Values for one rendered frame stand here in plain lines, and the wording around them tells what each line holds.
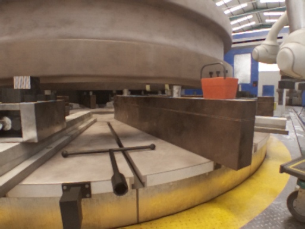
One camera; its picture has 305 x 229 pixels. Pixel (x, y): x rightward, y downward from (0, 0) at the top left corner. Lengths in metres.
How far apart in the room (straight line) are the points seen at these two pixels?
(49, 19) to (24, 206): 1.31
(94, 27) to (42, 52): 0.44
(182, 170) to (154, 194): 0.20
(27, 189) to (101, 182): 0.35
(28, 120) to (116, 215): 0.69
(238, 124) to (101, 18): 1.28
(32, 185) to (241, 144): 1.05
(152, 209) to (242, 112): 0.72
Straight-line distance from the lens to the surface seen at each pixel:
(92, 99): 4.99
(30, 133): 1.10
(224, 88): 1.04
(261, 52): 1.21
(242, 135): 1.00
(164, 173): 0.97
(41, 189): 0.98
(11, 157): 1.06
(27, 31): 1.74
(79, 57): 1.37
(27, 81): 1.29
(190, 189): 1.16
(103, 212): 1.03
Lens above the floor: 0.72
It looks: 7 degrees down
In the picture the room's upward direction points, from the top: straight up
